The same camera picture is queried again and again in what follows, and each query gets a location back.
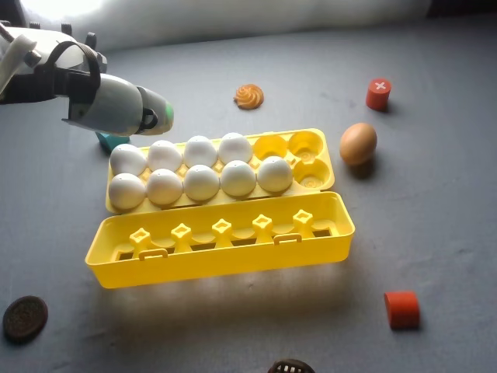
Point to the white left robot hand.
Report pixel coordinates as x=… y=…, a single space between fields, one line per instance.
x=116 y=107

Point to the dark brown round cookie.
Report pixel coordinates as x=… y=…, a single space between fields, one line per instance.
x=25 y=319

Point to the orange swirl cookie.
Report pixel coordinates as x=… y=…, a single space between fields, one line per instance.
x=249 y=97

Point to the red half-round block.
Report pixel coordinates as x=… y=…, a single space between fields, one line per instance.
x=403 y=311

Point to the brown woven basket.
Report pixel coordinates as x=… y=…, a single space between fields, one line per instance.
x=291 y=367

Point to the brown-yellow toy egg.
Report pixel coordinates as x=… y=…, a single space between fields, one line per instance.
x=358 y=144

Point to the white backdrop sheet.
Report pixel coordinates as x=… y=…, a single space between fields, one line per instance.
x=233 y=15

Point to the teal number block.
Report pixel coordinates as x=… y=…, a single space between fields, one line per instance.
x=108 y=141

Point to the red cylinder with white cross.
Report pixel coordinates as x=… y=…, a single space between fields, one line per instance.
x=377 y=95

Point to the yellow plastic egg box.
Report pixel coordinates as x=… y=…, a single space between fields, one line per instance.
x=217 y=268

